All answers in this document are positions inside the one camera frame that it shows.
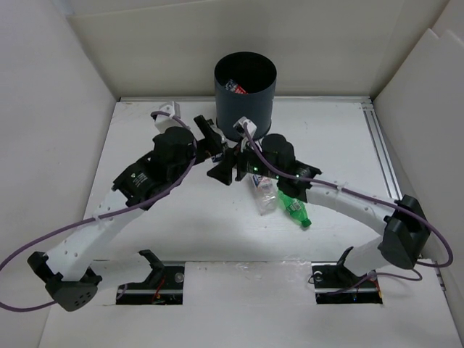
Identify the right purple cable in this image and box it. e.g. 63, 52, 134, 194
241, 125, 454, 294

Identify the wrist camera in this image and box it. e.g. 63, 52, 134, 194
150, 101, 181, 133
233, 117, 257, 138

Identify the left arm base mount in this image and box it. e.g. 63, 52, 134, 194
115, 249, 186, 306

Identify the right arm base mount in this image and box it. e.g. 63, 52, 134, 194
307, 246, 383, 305

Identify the clear pepsi bottle black cap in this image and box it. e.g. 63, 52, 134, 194
210, 151, 225, 165

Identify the clear bottle red cap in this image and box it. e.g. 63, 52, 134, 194
224, 79, 247, 94

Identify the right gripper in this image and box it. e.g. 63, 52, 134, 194
207, 136, 282, 185

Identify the dark blue round bin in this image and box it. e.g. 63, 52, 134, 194
214, 51, 277, 141

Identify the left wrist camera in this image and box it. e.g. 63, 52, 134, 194
150, 101, 181, 133

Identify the green plastic bottle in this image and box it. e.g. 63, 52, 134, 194
278, 190, 312, 229

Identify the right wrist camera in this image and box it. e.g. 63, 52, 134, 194
233, 117, 257, 138

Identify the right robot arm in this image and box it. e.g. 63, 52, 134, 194
208, 134, 431, 286

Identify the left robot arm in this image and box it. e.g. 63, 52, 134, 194
28, 115, 227, 312

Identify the clear bottle orange blue label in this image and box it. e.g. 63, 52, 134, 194
251, 174, 278, 215

